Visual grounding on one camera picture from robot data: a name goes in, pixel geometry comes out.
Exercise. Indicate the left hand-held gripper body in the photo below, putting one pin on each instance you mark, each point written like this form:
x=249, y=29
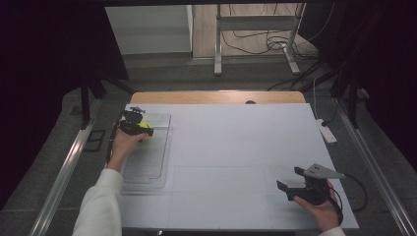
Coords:
x=131, y=123

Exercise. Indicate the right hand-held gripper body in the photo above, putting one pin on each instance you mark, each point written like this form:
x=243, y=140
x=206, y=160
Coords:
x=316, y=190

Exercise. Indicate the yellow tennis ball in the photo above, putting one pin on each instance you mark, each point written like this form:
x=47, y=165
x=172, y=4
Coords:
x=145, y=125

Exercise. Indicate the clear plastic tray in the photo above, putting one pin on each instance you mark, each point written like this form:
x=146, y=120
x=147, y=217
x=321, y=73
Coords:
x=152, y=154

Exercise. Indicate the person's left hand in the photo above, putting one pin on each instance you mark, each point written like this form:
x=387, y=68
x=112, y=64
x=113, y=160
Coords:
x=123, y=146

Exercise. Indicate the person's right hand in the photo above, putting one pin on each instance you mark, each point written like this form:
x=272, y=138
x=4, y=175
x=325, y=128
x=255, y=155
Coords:
x=324, y=214

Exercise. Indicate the white power strip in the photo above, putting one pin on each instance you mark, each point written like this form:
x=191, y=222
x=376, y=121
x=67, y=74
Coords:
x=327, y=131

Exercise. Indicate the black metal stand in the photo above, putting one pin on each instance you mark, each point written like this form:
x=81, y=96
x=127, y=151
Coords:
x=86, y=101
x=353, y=101

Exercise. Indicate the white cabinet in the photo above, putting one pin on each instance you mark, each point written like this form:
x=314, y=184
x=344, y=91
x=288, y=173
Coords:
x=147, y=29

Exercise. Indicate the black curtain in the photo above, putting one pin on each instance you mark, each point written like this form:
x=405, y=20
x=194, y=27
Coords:
x=387, y=65
x=39, y=82

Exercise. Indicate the aluminium rail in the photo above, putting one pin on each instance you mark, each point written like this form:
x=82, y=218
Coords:
x=62, y=183
x=380, y=183

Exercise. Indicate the grey metal desk frame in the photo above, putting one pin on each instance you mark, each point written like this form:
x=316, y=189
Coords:
x=255, y=23

